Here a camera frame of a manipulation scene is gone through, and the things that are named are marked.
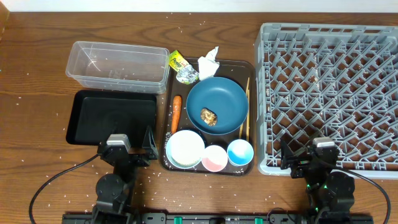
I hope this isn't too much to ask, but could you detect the light blue rice bowl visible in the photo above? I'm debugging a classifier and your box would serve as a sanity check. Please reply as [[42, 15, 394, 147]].
[[165, 130, 205, 169]]

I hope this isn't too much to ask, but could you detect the blue cup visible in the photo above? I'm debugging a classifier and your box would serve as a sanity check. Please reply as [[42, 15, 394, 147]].
[[227, 139, 254, 166]]

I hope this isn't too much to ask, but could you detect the pink cup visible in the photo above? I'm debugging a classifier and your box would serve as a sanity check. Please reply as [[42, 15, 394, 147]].
[[201, 145, 228, 172]]

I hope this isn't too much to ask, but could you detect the brown food scrap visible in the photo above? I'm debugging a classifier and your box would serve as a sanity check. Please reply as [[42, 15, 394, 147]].
[[200, 108, 218, 126]]

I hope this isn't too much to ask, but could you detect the dark blue plate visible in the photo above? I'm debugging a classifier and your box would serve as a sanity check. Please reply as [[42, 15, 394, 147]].
[[186, 77, 243, 135]]

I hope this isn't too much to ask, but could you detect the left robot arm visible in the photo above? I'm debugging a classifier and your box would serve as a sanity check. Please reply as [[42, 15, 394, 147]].
[[91, 126, 159, 223]]

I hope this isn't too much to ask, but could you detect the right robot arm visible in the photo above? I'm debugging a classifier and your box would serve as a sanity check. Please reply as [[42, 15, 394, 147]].
[[280, 137, 355, 223]]

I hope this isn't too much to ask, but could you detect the grey dishwasher rack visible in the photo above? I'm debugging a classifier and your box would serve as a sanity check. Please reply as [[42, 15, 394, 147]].
[[254, 23, 397, 179]]

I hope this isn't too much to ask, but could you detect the black plastic tray bin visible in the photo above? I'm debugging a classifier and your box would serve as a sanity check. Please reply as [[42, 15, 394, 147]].
[[66, 90, 157, 147]]

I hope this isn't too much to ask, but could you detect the wooden chopstick left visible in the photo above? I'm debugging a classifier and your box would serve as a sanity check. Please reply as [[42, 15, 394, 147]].
[[239, 77, 250, 139]]

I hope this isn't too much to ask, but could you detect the wooden chopstick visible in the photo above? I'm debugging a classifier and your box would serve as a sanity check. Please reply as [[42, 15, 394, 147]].
[[239, 77, 250, 139], [246, 90, 250, 142]]

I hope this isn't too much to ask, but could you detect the orange carrot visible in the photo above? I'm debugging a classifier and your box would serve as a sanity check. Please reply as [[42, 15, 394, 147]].
[[171, 95, 182, 134]]

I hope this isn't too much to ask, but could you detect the brown serving tray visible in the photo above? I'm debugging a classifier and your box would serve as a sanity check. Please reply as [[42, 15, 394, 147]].
[[159, 60, 257, 174]]

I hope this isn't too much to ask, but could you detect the wooden chopstick right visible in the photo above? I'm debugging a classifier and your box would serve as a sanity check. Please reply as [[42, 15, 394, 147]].
[[246, 90, 250, 142]]

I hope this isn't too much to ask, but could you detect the yellow green snack wrapper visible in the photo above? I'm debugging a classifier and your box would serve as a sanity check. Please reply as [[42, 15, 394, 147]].
[[169, 50, 199, 85]]

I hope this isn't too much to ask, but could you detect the clear plastic container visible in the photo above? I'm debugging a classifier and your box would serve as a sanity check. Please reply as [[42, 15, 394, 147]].
[[65, 41, 170, 94]]

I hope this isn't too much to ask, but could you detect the crumpled white tissue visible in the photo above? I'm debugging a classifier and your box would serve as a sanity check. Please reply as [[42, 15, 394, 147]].
[[198, 46, 220, 81]]

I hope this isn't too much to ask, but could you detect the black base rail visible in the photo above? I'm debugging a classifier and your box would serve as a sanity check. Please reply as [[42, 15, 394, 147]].
[[61, 212, 374, 224]]

